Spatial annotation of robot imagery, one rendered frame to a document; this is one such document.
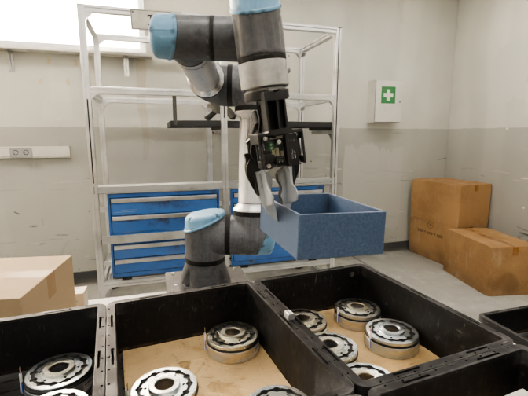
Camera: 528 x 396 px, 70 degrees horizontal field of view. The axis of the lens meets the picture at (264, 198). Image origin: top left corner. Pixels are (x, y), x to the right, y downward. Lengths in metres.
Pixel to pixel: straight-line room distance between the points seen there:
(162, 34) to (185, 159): 2.75
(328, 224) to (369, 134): 3.47
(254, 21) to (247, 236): 0.62
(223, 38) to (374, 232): 0.40
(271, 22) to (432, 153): 4.00
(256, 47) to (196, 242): 0.63
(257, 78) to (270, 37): 0.06
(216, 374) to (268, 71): 0.52
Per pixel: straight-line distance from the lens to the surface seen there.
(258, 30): 0.58
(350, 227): 0.59
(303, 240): 0.56
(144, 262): 2.67
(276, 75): 0.58
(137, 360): 0.81
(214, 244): 1.05
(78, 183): 3.46
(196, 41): 0.69
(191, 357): 0.79
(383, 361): 0.80
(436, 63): 4.54
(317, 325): 0.83
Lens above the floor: 1.25
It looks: 9 degrees down
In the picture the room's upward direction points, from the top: straight up
